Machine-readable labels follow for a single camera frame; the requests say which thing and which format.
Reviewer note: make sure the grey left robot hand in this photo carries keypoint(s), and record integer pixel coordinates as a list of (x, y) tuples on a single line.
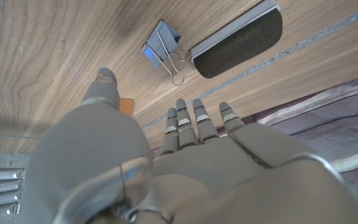
[(197, 180)]

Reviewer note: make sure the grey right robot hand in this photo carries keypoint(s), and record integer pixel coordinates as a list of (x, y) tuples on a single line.
[(5, 186)]

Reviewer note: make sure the grey metal paper clamp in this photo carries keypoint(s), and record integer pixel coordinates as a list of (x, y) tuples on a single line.
[(162, 40)]

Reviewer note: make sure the orange brick block with holes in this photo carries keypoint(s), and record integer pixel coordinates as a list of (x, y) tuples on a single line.
[(126, 107)]

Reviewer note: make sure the grey fabric cloth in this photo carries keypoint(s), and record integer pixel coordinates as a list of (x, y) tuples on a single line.
[(337, 124)]

